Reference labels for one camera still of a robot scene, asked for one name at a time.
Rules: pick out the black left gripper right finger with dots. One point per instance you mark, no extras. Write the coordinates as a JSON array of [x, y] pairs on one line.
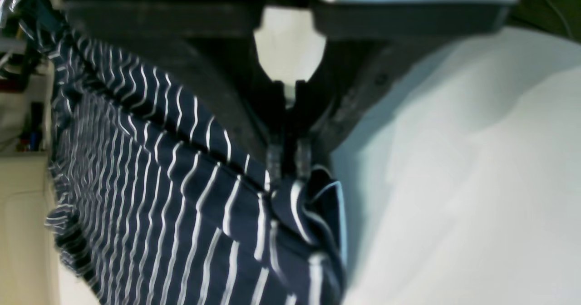
[[370, 45]]

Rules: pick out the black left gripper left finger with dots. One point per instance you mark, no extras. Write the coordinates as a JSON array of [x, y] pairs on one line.
[[208, 46]]

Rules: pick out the navy white striped T-shirt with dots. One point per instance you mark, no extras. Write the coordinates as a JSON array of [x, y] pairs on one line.
[[155, 204]]

